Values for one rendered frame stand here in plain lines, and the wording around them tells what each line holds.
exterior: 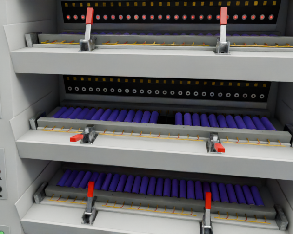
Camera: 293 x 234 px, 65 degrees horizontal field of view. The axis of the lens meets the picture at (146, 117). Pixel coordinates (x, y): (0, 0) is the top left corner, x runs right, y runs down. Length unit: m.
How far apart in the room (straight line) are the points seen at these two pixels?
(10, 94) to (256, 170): 0.53
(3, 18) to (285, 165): 0.62
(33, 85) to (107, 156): 0.26
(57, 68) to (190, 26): 0.34
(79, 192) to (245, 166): 0.39
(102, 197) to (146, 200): 0.11
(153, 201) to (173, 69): 0.32
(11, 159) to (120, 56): 0.33
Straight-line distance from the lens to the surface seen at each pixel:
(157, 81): 0.61
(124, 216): 0.59
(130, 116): 0.57
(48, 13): 0.71
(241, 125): 0.56
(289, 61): 0.49
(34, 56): 0.54
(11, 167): 0.61
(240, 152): 0.50
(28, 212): 0.67
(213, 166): 0.49
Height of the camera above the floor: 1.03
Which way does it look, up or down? 10 degrees down
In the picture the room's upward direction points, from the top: 2 degrees clockwise
